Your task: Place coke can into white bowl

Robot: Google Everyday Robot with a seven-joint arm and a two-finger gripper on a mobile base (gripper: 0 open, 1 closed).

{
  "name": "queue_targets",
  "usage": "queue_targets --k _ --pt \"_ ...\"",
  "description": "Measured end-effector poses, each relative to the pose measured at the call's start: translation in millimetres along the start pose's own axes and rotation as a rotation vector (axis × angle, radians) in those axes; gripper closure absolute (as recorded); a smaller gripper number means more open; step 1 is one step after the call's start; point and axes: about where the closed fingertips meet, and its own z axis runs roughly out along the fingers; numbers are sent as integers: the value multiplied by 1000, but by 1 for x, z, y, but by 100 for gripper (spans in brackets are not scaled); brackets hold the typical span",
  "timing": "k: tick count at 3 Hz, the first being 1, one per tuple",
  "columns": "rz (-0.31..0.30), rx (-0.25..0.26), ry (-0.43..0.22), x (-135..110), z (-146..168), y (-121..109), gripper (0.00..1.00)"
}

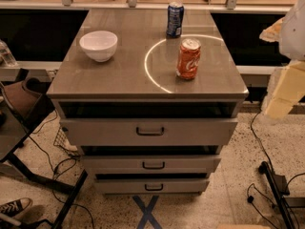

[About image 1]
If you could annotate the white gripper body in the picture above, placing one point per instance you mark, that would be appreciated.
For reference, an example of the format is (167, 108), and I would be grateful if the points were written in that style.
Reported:
(294, 32)

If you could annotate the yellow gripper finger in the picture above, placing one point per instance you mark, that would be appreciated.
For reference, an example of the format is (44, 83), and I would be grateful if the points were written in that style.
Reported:
(286, 89)
(271, 34)

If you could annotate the red coke can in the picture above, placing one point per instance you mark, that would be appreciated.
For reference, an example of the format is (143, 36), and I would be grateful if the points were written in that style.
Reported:
(188, 58)

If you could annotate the blue pepsi can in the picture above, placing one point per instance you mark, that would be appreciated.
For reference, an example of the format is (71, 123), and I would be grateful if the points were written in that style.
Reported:
(175, 19)

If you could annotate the white bowl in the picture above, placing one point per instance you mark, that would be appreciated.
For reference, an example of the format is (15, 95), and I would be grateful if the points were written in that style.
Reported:
(99, 45)

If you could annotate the grey drawer cabinet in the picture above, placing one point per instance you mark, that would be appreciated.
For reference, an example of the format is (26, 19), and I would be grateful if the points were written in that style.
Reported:
(139, 81)

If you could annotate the bottom grey drawer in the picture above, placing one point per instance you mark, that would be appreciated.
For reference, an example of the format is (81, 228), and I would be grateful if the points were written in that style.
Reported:
(152, 186)

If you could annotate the grey drawer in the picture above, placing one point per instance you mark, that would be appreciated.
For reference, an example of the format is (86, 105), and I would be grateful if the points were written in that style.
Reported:
(152, 186)
(150, 164)
(149, 131)

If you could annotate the middle grey drawer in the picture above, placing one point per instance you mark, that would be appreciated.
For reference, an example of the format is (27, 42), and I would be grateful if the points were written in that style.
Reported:
(150, 164)

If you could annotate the top grey drawer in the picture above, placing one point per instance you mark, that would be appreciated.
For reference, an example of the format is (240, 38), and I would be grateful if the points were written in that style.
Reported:
(149, 131)

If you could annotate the clear plastic water bottle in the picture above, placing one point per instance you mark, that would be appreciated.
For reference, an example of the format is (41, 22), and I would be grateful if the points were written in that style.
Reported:
(6, 54)

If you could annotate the black and white sneaker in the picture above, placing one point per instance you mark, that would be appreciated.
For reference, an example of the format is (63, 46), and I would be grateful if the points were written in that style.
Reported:
(16, 207)

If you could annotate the black stand with cables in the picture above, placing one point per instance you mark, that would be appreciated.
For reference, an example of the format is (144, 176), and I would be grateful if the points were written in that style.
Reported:
(280, 188)

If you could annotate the black desk leg frame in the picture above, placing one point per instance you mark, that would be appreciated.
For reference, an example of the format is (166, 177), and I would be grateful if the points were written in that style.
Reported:
(70, 190)

